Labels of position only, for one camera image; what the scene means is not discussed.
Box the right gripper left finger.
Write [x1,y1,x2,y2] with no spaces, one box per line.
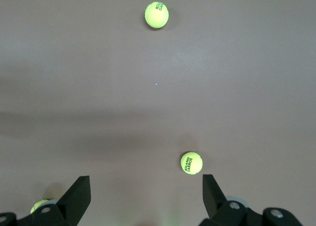
[17,176,91,226]

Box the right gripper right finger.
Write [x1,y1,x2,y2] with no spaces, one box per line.
[201,174,262,226]

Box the yellow tennis ball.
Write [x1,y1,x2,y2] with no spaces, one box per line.
[30,198,50,215]
[180,151,203,175]
[144,1,170,29]

